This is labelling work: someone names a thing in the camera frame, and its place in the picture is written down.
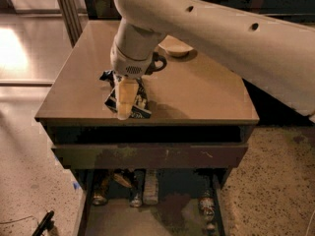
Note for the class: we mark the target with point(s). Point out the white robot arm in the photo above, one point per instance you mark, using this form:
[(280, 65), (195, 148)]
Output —
[(276, 56)]

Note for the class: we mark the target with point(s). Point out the clear plastic bottle in drawer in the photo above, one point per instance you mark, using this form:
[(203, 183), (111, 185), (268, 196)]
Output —
[(206, 205)]

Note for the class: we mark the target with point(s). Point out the white bowl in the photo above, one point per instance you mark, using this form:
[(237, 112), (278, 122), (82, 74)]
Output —
[(175, 47)]

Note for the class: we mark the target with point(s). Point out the open middle drawer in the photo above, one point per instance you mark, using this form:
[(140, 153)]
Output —
[(175, 214)]

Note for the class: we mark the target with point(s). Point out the brown snack bag in drawer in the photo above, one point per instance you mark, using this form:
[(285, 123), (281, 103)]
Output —
[(123, 179)]

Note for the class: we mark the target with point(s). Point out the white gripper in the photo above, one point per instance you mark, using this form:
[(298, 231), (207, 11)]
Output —
[(128, 65)]

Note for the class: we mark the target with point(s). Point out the blue tape piece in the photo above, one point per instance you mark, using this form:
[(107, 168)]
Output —
[(76, 185)]

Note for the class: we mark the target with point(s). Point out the blue chip bag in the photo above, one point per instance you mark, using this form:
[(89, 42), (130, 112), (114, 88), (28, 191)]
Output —
[(140, 109)]

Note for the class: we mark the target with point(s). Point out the grey drawer cabinet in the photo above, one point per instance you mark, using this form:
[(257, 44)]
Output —
[(194, 101)]

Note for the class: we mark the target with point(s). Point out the black tool on floor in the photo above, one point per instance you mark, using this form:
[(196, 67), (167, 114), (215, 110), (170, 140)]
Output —
[(46, 224)]

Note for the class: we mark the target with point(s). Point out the brown bottle in drawer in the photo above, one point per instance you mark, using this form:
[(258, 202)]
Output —
[(100, 187)]

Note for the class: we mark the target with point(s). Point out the dark can in drawer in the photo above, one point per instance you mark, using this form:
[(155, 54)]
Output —
[(136, 193)]

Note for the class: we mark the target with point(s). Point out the closed dark top drawer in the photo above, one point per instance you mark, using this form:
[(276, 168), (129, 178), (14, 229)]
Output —
[(149, 156)]

